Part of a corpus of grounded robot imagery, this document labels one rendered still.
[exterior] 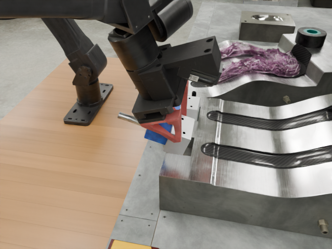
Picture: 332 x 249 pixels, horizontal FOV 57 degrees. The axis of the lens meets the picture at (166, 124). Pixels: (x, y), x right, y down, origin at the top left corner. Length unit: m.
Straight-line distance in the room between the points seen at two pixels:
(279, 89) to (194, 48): 0.44
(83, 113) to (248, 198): 0.48
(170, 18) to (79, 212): 0.37
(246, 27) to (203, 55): 0.88
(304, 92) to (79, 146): 0.58
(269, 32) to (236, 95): 0.53
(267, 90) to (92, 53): 0.44
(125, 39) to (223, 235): 0.36
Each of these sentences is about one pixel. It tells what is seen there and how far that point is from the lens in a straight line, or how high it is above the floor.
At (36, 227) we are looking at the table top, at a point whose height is 0.80.
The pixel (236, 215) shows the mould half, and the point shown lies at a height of 0.82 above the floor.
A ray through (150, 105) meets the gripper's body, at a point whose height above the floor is 1.01.
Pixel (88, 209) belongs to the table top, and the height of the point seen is 0.80.
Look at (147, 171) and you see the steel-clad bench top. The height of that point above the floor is 0.80.
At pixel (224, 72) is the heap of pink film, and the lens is 0.83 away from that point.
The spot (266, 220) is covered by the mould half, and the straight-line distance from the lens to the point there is 0.57.
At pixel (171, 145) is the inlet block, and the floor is 0.91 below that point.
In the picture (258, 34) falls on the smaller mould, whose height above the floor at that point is 0.83.
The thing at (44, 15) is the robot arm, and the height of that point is 1.17.
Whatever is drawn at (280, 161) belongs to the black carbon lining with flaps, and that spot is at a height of 0.88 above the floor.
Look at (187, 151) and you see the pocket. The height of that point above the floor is 0.86.
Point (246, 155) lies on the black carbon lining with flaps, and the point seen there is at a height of 0.88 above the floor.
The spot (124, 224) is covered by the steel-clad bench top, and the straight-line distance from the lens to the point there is 0.57.
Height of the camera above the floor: 1.26
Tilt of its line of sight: 37 degrees down
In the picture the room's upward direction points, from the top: straight up
